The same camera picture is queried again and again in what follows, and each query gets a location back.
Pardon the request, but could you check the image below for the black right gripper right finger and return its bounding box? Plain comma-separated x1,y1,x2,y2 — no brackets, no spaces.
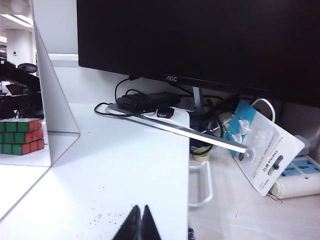
141,204,163,240

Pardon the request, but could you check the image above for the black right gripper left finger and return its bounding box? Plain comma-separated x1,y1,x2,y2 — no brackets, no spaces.
111,204,142,240

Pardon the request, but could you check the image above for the square mirror on white stand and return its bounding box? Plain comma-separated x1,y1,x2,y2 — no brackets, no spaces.
0,0,81,222

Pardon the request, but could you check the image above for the white desk riser shelf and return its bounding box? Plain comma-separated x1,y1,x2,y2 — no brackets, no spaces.
0,65,214,240

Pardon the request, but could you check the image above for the beige tape roll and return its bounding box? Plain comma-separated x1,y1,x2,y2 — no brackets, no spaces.
190,146,214,161

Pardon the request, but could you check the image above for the silver monitor stand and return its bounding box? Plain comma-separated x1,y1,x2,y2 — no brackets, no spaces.
104,85,249,154

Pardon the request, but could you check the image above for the small black dongle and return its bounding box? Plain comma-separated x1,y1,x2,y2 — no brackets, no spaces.
156,107,176,119

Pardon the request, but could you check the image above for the black power adapter brick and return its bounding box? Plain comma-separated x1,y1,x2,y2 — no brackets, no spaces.
116,91,182,114

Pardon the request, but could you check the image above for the blue white blister pack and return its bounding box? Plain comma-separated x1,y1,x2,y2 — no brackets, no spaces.
223,99,306,198

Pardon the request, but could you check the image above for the white blue power strip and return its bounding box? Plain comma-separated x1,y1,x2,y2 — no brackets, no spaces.
270,152,320,200

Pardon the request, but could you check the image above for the black AOC computer monitor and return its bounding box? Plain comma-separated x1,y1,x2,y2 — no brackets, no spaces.
76,0,320,109

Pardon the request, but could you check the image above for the black cable bundle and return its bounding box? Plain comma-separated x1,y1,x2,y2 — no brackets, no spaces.
188,94,227,156

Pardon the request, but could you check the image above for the black adapter cable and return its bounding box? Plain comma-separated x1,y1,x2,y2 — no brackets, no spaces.
93,75,153,119

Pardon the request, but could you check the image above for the white cable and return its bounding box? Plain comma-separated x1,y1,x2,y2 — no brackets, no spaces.
250,97,276,124

